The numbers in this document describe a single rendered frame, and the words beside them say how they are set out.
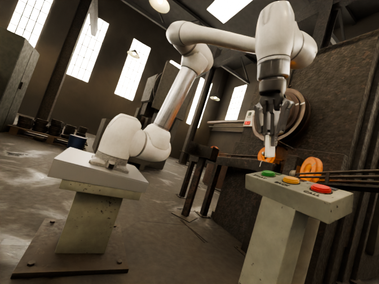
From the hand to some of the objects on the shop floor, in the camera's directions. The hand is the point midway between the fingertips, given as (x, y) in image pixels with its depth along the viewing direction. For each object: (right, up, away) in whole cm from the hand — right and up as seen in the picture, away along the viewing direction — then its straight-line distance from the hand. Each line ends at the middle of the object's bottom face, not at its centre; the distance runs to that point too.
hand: (270, 146), depth 55 cm
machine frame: (+51, -96, +104) cm, 151 cm away
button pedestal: (-15, -67, -10) cm, 69 cm away
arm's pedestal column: (-79, -50, +31) cm, 98 cm away
